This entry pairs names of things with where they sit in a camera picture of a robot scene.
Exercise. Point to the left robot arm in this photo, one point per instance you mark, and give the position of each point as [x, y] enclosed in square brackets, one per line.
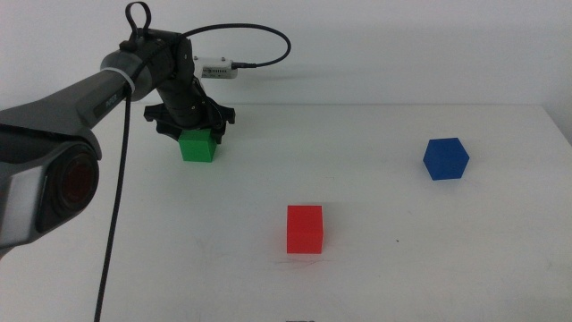
[53, 112]

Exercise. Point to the blue cube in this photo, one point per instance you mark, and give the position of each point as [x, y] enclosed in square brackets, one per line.
[446, 158]

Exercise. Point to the red cube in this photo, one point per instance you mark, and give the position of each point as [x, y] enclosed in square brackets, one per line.
[305, 230]

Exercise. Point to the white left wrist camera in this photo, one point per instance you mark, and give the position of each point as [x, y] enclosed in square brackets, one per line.
[214, 69]

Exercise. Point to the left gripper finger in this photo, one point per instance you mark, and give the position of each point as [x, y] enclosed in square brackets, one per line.
[218, 136]
[169, 133]

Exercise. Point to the green cube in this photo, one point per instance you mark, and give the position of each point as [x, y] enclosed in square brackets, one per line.
[196, 147]

